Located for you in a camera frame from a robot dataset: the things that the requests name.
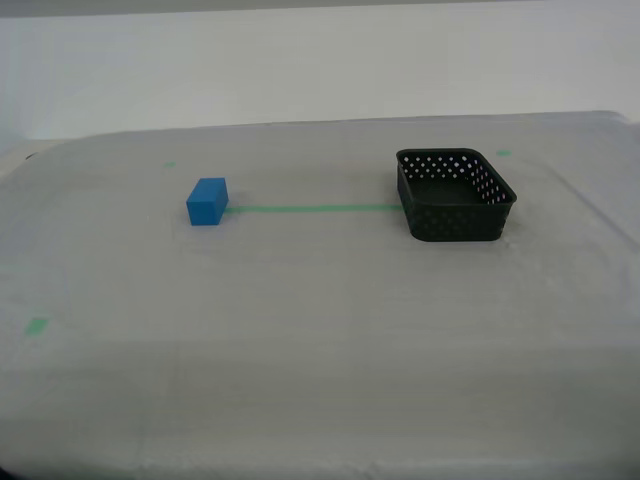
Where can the black perforated plastic basket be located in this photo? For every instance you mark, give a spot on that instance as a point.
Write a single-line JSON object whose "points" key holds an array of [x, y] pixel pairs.
{"points": [[460, 220]]}

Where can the blue rectangular block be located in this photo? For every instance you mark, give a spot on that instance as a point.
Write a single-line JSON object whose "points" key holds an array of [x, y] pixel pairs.
{"points": [[205, 205]]}

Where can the grey translucent table cover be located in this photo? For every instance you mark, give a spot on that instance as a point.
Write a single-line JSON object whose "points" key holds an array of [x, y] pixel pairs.
{"points": [[320, 325]]}

